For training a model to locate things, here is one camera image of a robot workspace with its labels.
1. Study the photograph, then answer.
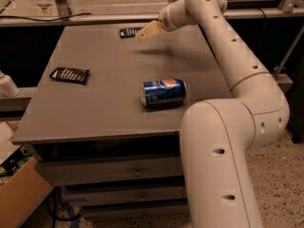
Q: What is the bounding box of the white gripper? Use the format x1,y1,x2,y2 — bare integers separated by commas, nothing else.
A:
136,4,181,41

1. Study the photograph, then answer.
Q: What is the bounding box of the blue rxbar blueberry wrapper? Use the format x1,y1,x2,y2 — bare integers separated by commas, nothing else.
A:
120,28,141,39

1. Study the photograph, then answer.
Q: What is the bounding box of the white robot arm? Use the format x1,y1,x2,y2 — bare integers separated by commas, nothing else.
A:
138,0,290,228

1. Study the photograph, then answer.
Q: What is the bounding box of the blue pepsi can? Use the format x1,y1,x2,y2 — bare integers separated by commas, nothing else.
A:
141,78,186,106

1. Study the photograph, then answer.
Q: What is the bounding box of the black rxbar chocolate wrapper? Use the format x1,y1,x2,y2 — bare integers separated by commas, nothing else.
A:
49,67,89,85

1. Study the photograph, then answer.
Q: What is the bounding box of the grey drawer cabinet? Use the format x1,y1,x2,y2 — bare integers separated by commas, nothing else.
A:
14,25,230,220

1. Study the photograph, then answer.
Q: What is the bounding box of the white pipe fitting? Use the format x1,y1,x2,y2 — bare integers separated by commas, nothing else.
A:
0,70,19,98

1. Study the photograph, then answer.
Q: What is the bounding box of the cardboard box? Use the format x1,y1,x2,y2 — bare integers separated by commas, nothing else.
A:
0,122,51,228

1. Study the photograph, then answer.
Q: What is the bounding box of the metal frame rail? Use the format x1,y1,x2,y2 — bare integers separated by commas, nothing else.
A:
0,0,304,27

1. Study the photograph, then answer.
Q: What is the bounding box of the black cable on rail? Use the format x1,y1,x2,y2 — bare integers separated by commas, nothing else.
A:
0,12,93,23

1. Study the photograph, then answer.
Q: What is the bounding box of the black cable loop floor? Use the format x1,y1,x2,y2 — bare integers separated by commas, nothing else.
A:
46,187,82,228

